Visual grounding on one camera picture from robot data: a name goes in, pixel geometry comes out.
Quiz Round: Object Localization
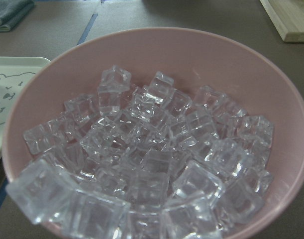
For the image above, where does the wooden cutting board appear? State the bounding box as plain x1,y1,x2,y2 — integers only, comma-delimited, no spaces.
260,0,304,43

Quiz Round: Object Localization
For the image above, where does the pile of clear ice cubes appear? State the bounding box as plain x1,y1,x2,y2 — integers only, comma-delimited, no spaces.
6,66,274,239

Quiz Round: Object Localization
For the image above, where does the grey folded cloth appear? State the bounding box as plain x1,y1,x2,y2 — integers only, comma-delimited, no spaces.
0,0,35,32

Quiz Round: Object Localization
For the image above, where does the cream bear serving tray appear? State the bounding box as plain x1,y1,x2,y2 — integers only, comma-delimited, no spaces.
0,56,50,159

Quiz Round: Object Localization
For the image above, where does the pink bowl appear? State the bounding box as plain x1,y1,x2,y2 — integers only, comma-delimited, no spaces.
2,27,304,239

